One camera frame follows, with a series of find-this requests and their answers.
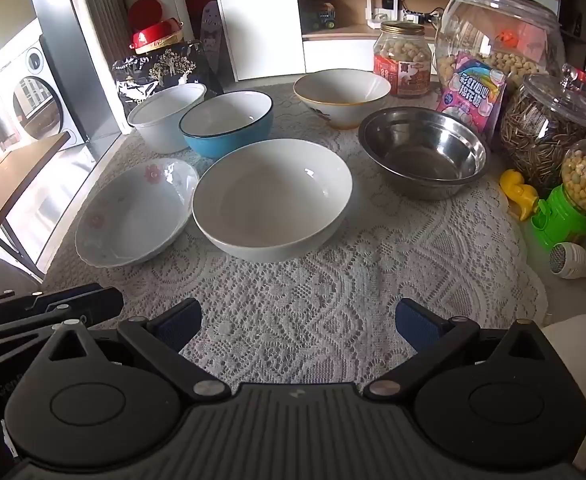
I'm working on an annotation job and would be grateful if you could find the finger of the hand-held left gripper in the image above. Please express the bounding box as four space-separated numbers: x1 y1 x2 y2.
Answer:
0 282 125 332
0 320 67 377

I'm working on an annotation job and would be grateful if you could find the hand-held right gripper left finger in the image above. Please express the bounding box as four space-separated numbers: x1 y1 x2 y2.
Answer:
48 297 231 403

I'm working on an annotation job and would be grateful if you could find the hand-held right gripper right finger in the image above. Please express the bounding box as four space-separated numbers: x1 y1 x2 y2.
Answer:
364 298 548 403

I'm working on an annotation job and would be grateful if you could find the large white ceramic bowl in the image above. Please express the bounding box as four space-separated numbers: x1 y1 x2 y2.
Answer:
191 138 354 264

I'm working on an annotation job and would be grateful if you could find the stainless steel bowl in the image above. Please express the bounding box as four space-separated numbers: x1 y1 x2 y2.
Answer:
358 106 488 200

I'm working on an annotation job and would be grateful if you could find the blue enamel bowl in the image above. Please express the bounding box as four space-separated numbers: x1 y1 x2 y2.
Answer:
179 91 275 162

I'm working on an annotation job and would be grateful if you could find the white plastic bowl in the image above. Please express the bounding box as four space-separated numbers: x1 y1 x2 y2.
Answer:
127 82 208 154

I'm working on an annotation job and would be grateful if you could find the white bowl with yellow rim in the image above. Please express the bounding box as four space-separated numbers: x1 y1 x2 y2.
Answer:
293 69 392 130

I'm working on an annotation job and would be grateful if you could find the white lace tablecloth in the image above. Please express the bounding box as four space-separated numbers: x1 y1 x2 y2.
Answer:
43 81 550 392

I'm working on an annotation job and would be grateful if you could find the white floral plate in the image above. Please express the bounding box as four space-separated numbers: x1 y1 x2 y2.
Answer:
75 158 200 268

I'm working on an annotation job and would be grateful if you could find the wooden table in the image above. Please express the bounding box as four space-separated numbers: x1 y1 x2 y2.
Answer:
0 132 72 262

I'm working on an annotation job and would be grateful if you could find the yellow duck toy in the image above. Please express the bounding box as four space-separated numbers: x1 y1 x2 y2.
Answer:
500 169 540 222

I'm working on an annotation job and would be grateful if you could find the white microphone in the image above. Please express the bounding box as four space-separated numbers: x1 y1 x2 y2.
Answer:
549 242 586 281

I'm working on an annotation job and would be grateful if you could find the green gumball machine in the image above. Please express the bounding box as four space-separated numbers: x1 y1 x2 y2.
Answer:
531 137 586 252

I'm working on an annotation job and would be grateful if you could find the white washing machine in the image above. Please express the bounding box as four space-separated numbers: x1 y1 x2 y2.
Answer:
3 30 91 153

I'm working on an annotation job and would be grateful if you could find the glass jar of sunflower seeds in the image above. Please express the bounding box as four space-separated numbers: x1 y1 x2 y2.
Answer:
500 64 586 197

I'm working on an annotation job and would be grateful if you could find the pink marshmallow bag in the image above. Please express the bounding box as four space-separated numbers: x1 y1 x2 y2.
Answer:
435 52 508 142

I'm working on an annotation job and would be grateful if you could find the black snack bag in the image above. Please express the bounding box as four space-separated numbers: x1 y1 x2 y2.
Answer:
111 41 224 122

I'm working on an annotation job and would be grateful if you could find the peanut jar with red label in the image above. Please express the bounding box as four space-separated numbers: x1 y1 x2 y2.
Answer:
373 21 433 99

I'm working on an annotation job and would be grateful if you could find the red trash can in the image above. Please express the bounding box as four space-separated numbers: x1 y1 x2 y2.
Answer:
127 0 185 56

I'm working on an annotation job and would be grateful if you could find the grey skateboard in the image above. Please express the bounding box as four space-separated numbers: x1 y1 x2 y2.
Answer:
200 1 225 92

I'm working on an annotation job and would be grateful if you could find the large round glass jar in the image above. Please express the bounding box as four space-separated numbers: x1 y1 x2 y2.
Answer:
434 0 566 92

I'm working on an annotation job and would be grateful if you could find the white cabinet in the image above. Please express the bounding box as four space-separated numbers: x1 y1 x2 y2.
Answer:
210 0 456 82

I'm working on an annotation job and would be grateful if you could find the green toy tractor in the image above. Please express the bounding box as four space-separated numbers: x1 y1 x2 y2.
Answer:
305 1 339 30

